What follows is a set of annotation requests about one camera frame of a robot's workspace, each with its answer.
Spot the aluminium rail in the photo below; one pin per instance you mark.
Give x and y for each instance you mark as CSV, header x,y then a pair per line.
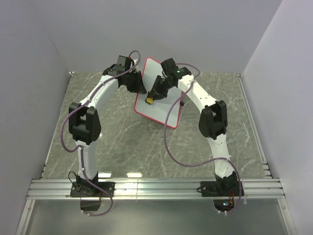
x,y
281,202
152,189

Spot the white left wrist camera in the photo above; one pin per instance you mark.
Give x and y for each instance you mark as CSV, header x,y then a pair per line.
x,y
133,62

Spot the aluminium front rail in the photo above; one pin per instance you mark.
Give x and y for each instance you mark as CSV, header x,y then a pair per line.
x,y
152,189

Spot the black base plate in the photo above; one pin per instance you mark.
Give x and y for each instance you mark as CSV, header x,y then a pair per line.
x,y
217,189
78,191

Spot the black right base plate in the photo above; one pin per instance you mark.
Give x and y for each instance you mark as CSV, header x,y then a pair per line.
x,y
217,189

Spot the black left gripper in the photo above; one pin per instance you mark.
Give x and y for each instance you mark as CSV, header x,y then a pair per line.
x,y
140,88

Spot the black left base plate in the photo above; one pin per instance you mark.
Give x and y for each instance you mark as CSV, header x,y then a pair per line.
x,y
78,191

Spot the yellow bone-shaped eraser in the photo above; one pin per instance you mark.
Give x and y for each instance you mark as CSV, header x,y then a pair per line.
x,y
149,100

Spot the pink framed whiteboard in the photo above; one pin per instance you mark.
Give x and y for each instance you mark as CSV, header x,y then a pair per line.
x,y
158,110

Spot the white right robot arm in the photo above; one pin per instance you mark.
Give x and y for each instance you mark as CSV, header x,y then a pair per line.
x,y
213,118

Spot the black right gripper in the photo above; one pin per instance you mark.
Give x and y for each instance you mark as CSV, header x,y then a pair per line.
x,y
155,90

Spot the aluminium right side rail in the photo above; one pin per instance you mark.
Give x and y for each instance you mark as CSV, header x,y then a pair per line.
x,y
281,202

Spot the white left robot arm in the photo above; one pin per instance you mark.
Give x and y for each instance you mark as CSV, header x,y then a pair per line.
x,y
84,121

